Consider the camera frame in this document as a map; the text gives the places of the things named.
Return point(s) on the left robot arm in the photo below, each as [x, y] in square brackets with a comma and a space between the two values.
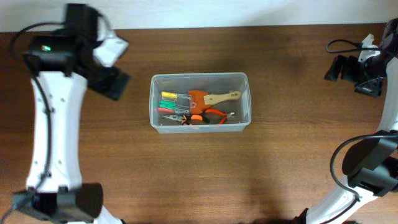
[77, 56]

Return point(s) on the orange scraper with wooden handle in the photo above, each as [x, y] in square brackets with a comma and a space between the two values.
[202, 100]

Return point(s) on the clear plastic container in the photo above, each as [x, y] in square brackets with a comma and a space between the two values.
[211, 83]

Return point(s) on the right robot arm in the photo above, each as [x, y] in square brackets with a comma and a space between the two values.
[363, 167]

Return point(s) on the orange black needle-nose pliers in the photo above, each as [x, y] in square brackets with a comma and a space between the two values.
[187, 119]

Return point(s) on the red handled cutting pliers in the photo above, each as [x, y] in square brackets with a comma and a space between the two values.
[225, 116]

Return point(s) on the clear screwdriver set case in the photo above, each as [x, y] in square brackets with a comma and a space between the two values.
[176, 103]

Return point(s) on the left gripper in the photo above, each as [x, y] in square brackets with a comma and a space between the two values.
[109, 83]

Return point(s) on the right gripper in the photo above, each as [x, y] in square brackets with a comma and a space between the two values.
[352, 70]

